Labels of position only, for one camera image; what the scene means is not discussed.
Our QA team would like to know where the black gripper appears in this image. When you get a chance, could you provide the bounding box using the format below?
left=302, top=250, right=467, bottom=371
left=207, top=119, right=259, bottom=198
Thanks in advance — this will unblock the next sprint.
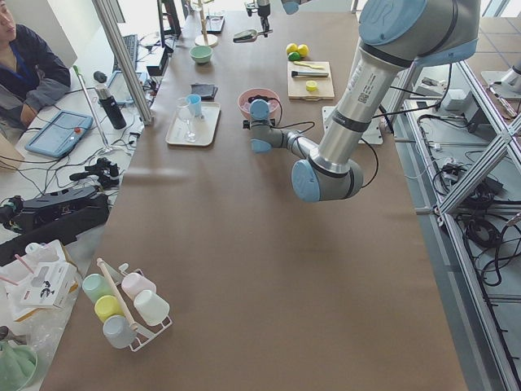
left=260, top=15, right=272, bottom=37

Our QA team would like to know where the pink bowl with ice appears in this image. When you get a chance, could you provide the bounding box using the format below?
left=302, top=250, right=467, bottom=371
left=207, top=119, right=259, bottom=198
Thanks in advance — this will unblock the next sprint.
left=238, top=88, right=280, bottom=120

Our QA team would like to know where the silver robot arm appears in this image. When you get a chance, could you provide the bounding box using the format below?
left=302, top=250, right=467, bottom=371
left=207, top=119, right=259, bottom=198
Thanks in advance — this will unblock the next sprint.
left=246, top=0, right=307, bottom=37
left=250, top=1, right=480, bottom=202

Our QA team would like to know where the wooden cup tree stand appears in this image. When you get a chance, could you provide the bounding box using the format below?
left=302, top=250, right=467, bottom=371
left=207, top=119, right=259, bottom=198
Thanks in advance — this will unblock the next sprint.
left=190, top=0, right=218, bottom=47

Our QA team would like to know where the light blue cup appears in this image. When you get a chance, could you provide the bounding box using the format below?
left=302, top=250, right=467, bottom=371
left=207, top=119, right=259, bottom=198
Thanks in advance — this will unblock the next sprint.
left=186, top=94, right=203, bottom=118

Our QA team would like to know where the pink cup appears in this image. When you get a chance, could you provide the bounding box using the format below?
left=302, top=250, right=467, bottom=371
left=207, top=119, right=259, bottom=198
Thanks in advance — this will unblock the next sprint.
left=121, top=272, right=156, bottom=300

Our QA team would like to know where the white cup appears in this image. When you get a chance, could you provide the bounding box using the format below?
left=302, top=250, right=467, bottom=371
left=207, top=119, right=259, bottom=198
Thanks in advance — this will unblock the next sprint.
left=134, top=289, right=170, bottom=326

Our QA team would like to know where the mint green cup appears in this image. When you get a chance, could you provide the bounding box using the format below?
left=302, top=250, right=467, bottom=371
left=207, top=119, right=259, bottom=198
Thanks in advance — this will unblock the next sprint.
left=81, top=273, right=112, bottom=304

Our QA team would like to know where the yellow cup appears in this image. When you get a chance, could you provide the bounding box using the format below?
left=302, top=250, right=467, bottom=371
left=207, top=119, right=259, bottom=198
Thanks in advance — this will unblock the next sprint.
left=94, top=295, right=124, bottom=323

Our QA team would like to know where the grey blue cup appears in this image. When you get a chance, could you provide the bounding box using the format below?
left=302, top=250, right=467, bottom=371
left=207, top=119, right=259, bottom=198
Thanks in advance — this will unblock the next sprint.
left=103, top=315, right=137, bottom=349

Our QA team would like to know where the black tray with glasses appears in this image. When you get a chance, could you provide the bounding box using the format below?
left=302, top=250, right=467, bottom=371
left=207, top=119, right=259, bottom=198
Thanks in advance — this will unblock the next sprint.
left=205, top=15, right=225, bottom=34

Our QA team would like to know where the green lime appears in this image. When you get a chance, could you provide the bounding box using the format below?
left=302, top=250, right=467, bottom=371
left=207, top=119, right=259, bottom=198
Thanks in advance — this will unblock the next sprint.
left=297, top=44, right=309, bottom=58

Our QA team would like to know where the yellow plastic knife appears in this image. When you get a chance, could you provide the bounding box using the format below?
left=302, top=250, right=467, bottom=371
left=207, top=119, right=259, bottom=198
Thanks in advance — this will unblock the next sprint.
left=293, top=61, right=325, bottom=69

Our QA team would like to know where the mint green bowl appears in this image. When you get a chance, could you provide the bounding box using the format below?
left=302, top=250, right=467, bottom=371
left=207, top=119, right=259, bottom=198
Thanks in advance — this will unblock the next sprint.
left=190, top=46, right=213, bottom=65

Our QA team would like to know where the wooden cutting board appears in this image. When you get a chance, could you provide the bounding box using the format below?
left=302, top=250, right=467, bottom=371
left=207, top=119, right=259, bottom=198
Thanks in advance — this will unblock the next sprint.
left=287, top=61, right=335, bottom=101

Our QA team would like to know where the half lemon slice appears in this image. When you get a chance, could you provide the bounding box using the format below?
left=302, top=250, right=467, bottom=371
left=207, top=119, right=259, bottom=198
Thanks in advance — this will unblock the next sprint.
left=305, top=81, right=317, bottom=91

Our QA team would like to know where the dark grey folded cloth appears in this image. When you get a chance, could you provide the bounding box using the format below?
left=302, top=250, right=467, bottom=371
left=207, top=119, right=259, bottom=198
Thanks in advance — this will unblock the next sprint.
left=190, top=83, right=218, bottom=101

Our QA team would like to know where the clear wine glass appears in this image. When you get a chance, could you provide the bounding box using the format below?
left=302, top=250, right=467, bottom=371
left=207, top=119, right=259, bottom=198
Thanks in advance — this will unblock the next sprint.
left=177, top=97, right=196, bottom=143

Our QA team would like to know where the cream serving tray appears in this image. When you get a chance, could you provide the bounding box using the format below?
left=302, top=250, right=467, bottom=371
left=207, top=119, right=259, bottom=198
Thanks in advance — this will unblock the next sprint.
left=165, top=102, right=221, bottom=147

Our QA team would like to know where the black keyboard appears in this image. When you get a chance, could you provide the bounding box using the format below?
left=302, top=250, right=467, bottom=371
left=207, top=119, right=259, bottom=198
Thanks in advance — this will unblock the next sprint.
left=122, top=34, right=139, bottom=70

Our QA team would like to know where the blue teach pendant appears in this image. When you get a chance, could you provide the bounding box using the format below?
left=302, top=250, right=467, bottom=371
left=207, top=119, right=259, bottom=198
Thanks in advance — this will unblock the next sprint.
left=107, top=70, right=134, bottom=105
left=25, top=110, right=93, bottom=158

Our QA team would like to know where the black thermos bottle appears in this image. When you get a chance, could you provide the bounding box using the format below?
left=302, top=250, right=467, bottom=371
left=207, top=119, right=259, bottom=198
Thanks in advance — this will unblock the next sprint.
left=94, top=83, right=126, bottom=130

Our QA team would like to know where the seated person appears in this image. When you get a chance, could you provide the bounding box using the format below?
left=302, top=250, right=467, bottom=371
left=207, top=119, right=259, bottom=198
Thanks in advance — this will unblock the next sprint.
left=1, top=1, right=71, bottom=130

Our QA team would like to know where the aluminium frame post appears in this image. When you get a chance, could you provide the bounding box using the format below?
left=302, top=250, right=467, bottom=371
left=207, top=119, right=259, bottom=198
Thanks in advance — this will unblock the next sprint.
left=92, top=0, right=153, bottom=125

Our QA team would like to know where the white wire cup rack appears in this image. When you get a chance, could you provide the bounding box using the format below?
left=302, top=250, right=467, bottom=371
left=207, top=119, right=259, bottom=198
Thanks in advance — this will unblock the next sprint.
left=96, top=258, right=173, bottom=352

